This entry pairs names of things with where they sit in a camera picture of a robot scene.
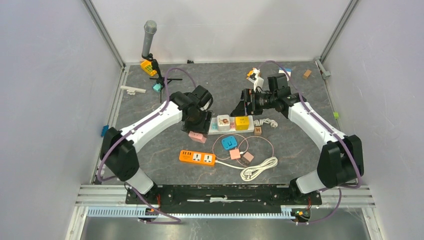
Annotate grey microphone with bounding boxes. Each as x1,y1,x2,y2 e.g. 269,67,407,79
141,20,158,59

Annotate white cube socket adapter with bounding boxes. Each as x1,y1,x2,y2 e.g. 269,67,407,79
216,114,231,132

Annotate blue socket adapter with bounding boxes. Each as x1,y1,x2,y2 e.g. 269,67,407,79
221,135,238,151

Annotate brown wooden block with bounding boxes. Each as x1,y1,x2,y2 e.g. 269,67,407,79
302,69,312,79

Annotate orange green toy blocks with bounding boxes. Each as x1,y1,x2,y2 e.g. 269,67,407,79
246,68,260,83

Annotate thin pink usb cable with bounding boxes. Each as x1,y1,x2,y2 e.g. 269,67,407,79
211,133,275,167

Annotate white power strip cord plug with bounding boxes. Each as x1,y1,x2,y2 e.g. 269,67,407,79
253,118,278,128

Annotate teal small cube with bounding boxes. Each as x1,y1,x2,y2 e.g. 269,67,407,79
152,83,162,93

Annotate dusty pink usb adapter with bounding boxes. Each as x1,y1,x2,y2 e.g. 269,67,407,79
239,151,254,166

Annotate white flat plastic piece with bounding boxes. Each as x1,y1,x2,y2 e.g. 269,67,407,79
120,85,146,95

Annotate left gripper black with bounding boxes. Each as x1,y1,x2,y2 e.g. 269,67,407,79
181,107,213,138

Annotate wooden letter cube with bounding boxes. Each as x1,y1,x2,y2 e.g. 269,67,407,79
254,126,263,136

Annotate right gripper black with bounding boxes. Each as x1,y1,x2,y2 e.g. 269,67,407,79
230,88,277,117

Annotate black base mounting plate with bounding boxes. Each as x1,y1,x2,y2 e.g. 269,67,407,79
143,184,322,214

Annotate yellow cube socket adapter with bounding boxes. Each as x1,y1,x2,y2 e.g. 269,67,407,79
234,116,250,131

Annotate white multicolour power strip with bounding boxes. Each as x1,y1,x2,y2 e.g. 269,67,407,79
208,116,255,135

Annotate white coiled orange-strip cable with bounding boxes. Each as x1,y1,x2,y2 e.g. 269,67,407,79
215,156,279,182

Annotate blue clip left rail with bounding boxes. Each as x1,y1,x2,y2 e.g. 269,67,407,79
100,125,109,137

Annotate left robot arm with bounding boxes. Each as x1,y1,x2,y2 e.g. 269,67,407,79
100,85,213,204

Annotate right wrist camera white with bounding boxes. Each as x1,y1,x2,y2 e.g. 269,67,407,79
253,72,264,91

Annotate large pink cube adapter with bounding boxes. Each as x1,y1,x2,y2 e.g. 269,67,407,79
188,131,207,144

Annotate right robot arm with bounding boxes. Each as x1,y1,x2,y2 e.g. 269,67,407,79
230,70,365,204

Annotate orange power strip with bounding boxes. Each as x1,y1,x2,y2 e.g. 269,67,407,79
178,150,216,167

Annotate small pink charger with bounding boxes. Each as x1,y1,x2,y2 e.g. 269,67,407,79
229,148,241,160

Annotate white blue toy block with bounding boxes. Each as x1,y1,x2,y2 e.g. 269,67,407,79
278,68,292,76

